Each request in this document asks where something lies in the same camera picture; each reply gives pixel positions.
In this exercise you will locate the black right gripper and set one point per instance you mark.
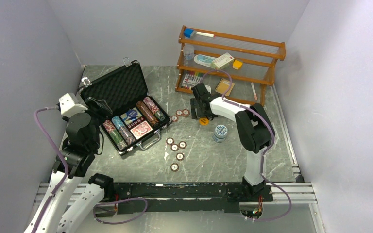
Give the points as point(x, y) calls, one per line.
point(194, 105)

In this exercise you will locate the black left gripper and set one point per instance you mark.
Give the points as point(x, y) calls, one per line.
point(101, 103)

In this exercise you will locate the red five chip stack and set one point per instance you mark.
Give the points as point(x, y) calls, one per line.
point(185, 112)

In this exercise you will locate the orange big blind button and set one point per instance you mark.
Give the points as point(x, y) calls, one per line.
point(203, 121)

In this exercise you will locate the red playing card deck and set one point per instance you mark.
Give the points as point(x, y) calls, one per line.
point(141, 130)

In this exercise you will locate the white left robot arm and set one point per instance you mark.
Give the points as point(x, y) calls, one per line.
point(53, 215)

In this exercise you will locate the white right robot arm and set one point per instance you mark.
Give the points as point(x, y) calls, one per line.
point(254, 128)

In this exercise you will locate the coloured marker pack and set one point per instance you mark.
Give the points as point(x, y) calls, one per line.
point(191, 79)

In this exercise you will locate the blue small blind button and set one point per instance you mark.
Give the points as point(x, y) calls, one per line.
point(132, 114)

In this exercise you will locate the blue white ceramic jar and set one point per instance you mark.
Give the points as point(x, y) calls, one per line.
point(220, 133)

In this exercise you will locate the orange spiral notebook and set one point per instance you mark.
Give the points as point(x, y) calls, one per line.
point(224, 86)

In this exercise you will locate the black poker chip case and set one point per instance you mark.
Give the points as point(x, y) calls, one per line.
point(122, 88)

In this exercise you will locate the green red chip row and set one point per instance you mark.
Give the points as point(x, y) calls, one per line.
point(115, 135)

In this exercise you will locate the red dice row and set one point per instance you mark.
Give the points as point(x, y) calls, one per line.
point(136, 122)

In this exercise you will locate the orange brown chip row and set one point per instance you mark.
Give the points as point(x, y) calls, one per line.
point(150, 117)

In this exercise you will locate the purple red chip row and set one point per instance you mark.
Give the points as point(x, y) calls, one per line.
point(154, 108)

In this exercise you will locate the clear plastic cup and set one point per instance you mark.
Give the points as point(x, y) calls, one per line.
point(188, 52)

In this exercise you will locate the white cardboard box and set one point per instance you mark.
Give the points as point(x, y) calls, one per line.
point(222, 61)

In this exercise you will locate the yellow small block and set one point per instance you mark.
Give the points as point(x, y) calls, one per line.
point(237, 64)

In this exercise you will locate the white pen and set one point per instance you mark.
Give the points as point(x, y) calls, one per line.
point(254, 92)

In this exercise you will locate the orange wooden shelf rack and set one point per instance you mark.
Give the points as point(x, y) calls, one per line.
point(259, 59)

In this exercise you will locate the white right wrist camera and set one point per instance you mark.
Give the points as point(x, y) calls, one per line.
point(208, 88)

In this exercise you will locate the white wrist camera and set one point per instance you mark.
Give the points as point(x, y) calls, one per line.
point(208, 88)
point(70, 104)

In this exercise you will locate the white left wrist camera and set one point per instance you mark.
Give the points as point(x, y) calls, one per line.
point(70, 104)

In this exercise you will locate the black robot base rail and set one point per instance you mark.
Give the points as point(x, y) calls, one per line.
point(174, 197)

